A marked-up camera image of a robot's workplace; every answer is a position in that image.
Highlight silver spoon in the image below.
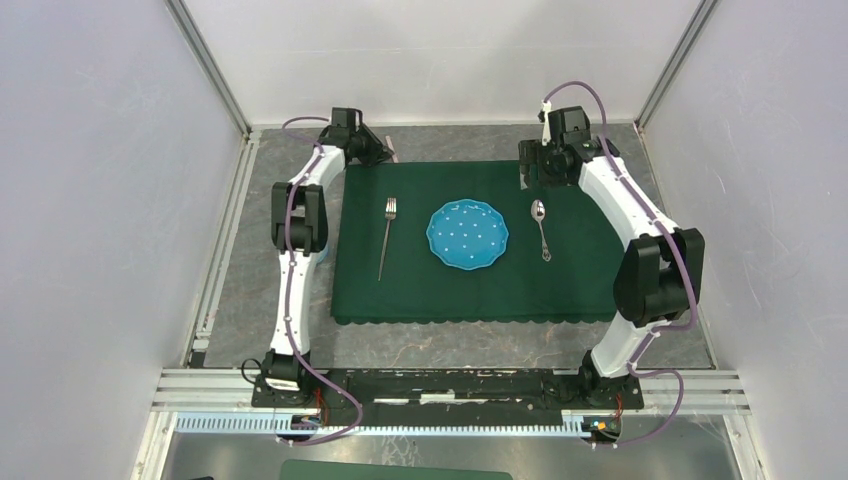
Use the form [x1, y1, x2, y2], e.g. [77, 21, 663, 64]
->
[531, 199, 552, 262]

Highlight silver fork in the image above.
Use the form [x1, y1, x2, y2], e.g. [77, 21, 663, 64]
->
[378, 197, 397, 281]

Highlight dark green cloth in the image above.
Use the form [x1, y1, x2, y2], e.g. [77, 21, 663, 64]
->
[331, 160, 624, 324]

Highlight blue polka dot plate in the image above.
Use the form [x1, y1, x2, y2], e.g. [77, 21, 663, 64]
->
[425, 199, 510, 271]

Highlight black handled knife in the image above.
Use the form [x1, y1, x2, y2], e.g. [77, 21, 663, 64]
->
[385, 135, 399, 164]

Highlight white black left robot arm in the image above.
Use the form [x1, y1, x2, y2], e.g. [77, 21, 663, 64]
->
[259, 107, 393, 408]

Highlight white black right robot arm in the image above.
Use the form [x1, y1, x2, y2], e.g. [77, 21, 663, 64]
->
[518, 101, 705, 408]

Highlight white blue mug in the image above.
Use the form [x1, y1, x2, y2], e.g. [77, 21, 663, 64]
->
[317, 245, 331, 263]

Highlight green mat at bottom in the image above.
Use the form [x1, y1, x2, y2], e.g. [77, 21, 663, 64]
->
[279, 459, 512, 480]

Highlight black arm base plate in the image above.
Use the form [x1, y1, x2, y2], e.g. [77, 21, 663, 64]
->
[251, 369, 645, 427]

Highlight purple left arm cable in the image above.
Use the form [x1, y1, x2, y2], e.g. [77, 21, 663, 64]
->
[273, 116, 366, 447]

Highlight aluminium frame rails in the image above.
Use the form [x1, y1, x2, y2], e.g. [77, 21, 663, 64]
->
[129, 0, 773, 480]

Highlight blue slotted cable duct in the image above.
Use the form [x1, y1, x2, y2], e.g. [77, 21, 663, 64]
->
[174, 412, 590, 439]

